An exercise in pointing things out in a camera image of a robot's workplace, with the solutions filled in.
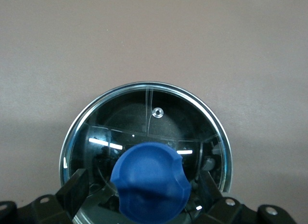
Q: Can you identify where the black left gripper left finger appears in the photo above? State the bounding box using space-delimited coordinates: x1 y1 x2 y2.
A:
18 168 90 224

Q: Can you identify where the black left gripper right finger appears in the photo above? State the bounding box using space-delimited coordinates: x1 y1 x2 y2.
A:
192 170 259 224

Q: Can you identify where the glass lid with blue knob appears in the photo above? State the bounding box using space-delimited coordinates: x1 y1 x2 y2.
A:
59 81 233 224

